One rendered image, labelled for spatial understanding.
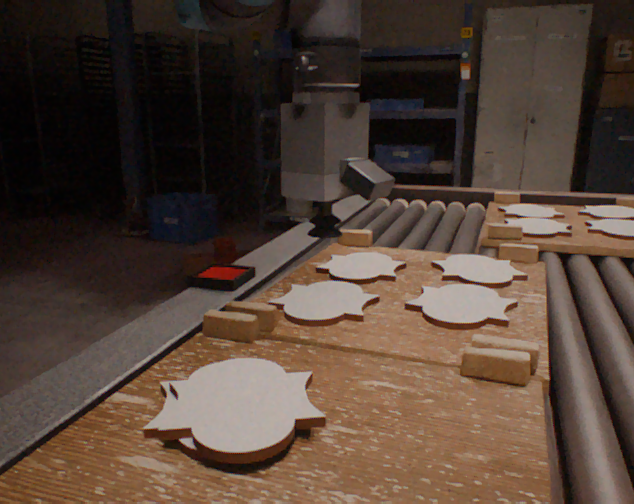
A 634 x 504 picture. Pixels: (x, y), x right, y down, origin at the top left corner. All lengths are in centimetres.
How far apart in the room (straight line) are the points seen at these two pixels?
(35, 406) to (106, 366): 9
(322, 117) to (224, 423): 33
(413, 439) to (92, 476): 23
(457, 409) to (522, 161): 467
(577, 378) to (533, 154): 455
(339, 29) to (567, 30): 457
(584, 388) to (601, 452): 10
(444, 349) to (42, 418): 38
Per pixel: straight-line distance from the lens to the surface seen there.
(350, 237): 97
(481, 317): 66
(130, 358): 64
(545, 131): 511
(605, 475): 48
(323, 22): 61
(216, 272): 86
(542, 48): 511
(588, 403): 57
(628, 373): 65
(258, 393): 46
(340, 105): 62
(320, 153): 60
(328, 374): 53
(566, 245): 108
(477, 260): 88
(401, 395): 50
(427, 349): 59
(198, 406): 45
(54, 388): 60
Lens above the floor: 118
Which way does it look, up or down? 15 degrees down
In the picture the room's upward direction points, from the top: straight up
